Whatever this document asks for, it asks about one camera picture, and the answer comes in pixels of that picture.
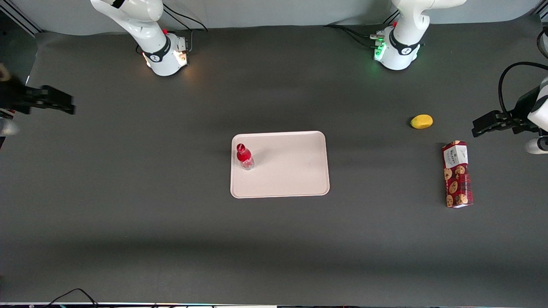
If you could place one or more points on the red coke bottle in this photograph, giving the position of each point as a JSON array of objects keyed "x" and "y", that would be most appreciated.
[{"x": 244, "y": 156}]

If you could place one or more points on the yellow lemon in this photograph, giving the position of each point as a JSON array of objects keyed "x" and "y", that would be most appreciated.
[{"x": 421, "y": 121}]

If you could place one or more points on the pale pink plastic tray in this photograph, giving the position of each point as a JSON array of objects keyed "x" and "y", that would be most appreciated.
[{"x": 291, "y": 171}]

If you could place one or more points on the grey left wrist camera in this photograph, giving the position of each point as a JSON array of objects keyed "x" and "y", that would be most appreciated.
[{"x": 536, "y": 146}]

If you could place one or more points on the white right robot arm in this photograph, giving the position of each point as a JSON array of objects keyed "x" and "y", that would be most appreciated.
[{"x": 147, "y": 32}]

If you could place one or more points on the red cookie box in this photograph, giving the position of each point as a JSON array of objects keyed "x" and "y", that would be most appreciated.
[{"x": 457, "y": 175}]

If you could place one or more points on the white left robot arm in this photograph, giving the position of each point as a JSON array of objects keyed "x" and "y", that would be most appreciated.
[{"x": 404, "y": 38}]

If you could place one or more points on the aluminium frame profile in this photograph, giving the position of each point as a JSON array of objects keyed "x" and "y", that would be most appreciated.
[
  {"x": 19, "y": 17},
  {"x": 543, "y": 15}
]

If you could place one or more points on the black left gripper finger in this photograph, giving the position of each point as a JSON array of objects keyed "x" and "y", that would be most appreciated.
[
  {"x": 488, "y": 127},
  {"x": 496, "y": 116}
]

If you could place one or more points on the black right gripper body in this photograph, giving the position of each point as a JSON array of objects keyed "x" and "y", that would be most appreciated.
[{"x": 13, "y": 96}]

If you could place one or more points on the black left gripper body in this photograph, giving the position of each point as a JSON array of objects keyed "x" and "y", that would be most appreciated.
[{"x": 522, "y": 107}]

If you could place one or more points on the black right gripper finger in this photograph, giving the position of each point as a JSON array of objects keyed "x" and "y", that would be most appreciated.
[
  {"x": 64, "y": 108},
  {"x": 58, "y": 96}
]

